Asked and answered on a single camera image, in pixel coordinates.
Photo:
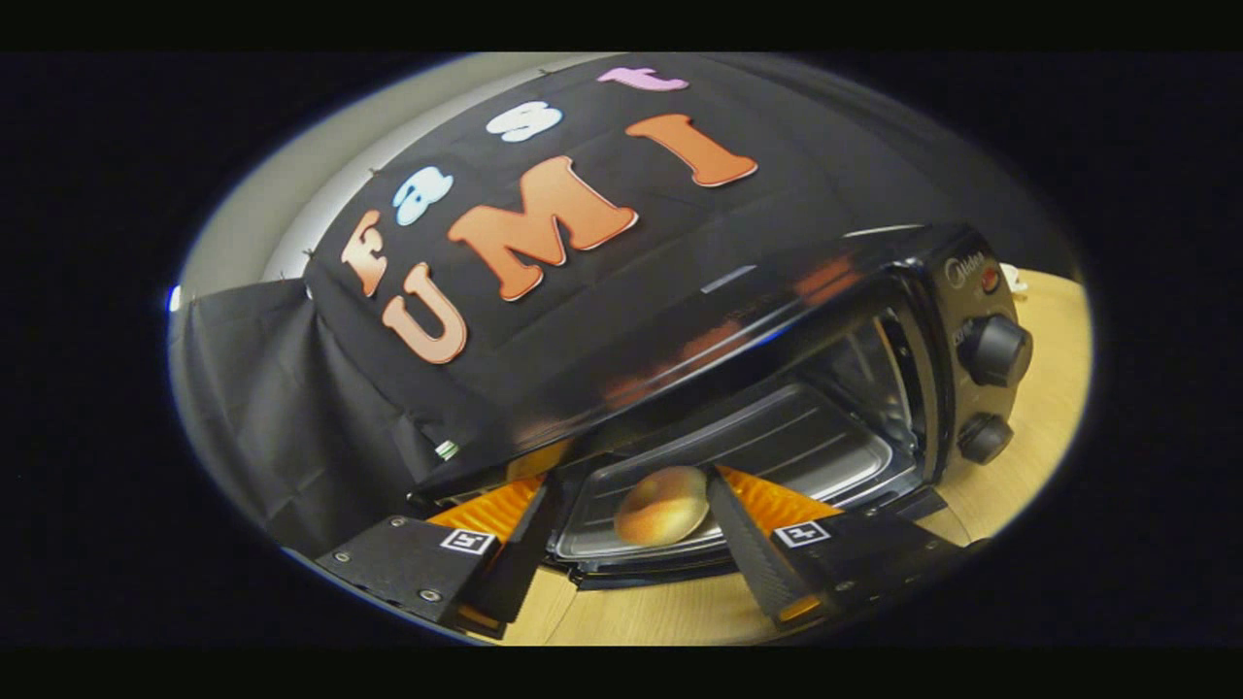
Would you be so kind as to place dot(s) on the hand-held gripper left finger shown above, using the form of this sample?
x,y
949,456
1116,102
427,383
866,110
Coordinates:
x,y
520,568

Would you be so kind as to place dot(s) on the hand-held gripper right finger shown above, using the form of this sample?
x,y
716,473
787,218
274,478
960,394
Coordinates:
x,y
753,558

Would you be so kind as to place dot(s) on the round brown bread bun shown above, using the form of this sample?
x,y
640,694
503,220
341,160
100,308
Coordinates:
x,y
660,507

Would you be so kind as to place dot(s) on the black toaster oven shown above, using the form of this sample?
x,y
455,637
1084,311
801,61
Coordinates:
x,y
738,291

